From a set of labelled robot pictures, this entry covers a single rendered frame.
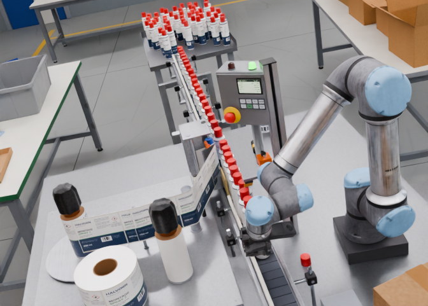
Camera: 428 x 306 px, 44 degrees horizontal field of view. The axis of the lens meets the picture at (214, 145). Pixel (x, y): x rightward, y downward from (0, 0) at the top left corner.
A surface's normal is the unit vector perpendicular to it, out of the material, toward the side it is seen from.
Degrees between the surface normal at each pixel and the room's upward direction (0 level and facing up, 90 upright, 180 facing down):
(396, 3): 66
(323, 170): 0
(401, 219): 97
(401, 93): 82
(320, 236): 0
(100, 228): 90
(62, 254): 0
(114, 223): 90
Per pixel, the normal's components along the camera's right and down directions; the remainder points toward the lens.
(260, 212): -0.07, -0.51
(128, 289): 0.71, 0.23
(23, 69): 0.10, 0.40
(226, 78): -0.40, 0.52
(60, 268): -0.18, -0.85
